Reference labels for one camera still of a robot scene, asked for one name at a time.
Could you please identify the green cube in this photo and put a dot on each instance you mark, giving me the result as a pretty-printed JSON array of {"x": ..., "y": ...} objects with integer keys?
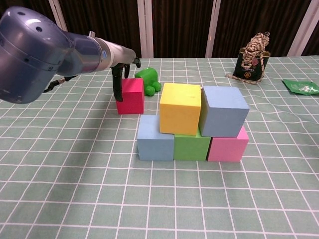
[{"x": 190, "y": 148}]

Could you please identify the red cube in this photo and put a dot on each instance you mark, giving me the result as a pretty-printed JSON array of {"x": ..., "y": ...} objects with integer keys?
[{"x": 132, "y": 99}]

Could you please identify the green foil packet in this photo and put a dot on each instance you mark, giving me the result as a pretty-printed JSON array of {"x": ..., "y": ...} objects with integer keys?
[{"x": 299, "y": 87}]

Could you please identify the dark brown curtain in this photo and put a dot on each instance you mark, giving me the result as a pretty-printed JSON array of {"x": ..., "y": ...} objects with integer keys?
[{"x": 179, "y": 25}]

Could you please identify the pink cube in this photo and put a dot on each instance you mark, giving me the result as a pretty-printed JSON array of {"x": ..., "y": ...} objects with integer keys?
[{"x": 226, "y": 149}]

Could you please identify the green plastic toy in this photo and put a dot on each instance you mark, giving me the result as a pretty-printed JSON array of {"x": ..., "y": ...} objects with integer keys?
[{"x": 149, "y": 77}]

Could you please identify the white double frame post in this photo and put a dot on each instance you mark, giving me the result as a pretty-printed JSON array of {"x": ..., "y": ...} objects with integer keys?
[{"x": 145, "y": 25}]

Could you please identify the green checkered tablecloth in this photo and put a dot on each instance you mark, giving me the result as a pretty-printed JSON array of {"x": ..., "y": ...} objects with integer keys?
[{"x": 149, "y": 194}]

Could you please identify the yellow cube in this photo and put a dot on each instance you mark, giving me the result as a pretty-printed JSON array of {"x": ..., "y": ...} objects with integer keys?
[{"x": 179, "y": 117}]

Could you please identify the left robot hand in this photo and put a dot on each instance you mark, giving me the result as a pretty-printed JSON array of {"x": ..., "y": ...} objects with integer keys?
[{"x": 122, "y": 56}]

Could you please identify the blue cube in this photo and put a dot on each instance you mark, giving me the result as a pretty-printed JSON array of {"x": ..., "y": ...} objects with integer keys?
[
  {"x": 154, "y": 149},
  {"x": 224, "y": 117}
]

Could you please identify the dark green gift box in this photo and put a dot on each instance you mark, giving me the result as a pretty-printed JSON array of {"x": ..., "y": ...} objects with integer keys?
[{"x": 246, "y": 73}]

